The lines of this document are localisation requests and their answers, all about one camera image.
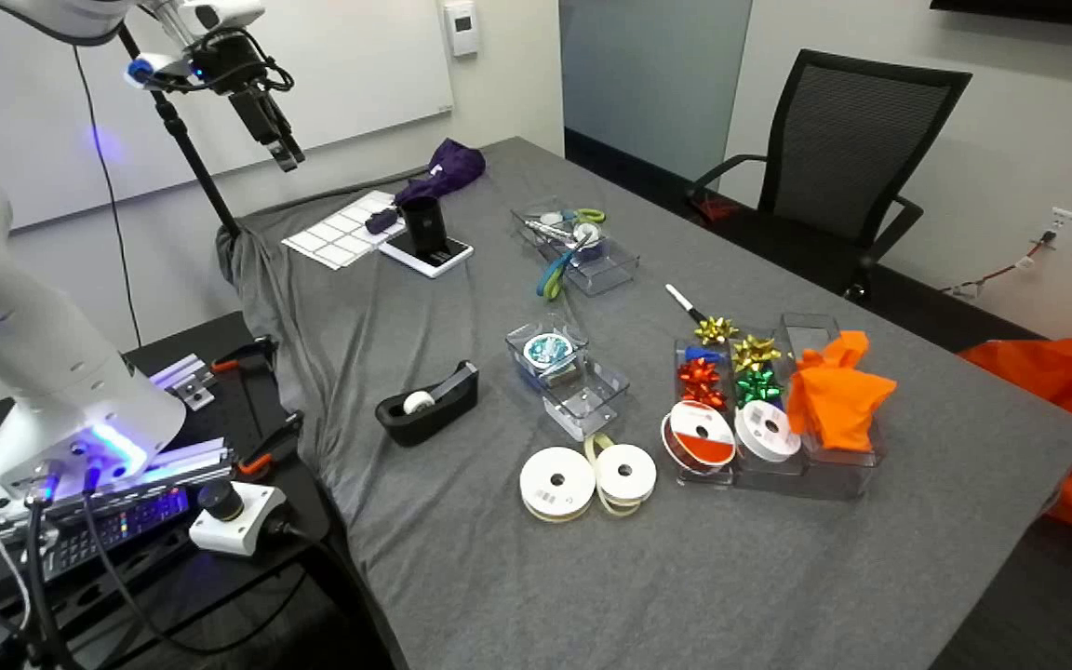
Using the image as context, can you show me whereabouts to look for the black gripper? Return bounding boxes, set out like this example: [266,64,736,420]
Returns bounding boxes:
[192,29,305,172]

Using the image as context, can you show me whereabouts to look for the green blue scissors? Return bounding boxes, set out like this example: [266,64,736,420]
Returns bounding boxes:
[537,224,602,302]

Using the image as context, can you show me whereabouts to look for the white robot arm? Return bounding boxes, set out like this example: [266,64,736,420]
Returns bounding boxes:
[0,0,305,496]

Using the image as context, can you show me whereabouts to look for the clear container with scissors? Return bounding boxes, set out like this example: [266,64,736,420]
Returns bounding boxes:
[519,209,638,302]

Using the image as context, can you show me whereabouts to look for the clear empty container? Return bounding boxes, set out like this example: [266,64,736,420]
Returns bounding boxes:
[543,365,631,443]

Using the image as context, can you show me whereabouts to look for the white grid paper sheet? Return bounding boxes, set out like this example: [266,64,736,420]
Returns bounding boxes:
[282,190,398,272]

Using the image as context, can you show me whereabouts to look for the black tripod pole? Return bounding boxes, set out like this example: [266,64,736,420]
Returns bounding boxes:
[115,22,241,240]

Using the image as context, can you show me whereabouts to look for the purple folded umbrella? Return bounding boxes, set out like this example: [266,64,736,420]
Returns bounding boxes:
[365,140,484,234]

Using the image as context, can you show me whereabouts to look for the white square tray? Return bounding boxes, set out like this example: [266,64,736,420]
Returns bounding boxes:
[380,230,473,278]

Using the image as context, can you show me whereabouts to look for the white whiteboard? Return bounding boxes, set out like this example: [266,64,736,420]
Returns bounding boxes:
[0,0,460,234]

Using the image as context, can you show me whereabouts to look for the black tape dispenser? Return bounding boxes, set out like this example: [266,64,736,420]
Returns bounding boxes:
[377,360,477,447]

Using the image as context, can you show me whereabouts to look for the teal ribbon spool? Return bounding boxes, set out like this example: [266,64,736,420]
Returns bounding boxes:
[522,332,579,375]

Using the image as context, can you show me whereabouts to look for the grey table cloth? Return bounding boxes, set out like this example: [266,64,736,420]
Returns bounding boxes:
[231,142,1072,670]

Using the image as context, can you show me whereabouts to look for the white ribbon spool left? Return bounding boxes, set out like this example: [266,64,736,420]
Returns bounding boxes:
[519,447,596,523]

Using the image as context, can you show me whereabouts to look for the white ribbon spool right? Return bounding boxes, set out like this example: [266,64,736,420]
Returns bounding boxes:
[590,436,658,517]

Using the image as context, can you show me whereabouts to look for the red gift bow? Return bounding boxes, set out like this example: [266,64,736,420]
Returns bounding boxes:
[677,359,728,409]

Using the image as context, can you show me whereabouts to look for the gold gift bow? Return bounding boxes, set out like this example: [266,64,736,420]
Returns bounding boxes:
[731,334,781,373]

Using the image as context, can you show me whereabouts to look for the green gift bow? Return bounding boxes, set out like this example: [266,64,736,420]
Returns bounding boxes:
[736,368,781,408]

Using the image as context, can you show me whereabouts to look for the black mesh office chair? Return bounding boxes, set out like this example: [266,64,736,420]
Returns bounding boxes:
[684,49,972,306]

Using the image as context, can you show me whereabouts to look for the white wall thermostat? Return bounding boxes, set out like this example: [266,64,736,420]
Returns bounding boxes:
[444,0,479,59]

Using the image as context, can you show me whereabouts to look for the wall mounted television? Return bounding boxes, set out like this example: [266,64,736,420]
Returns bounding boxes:
[931,0,1072,27]

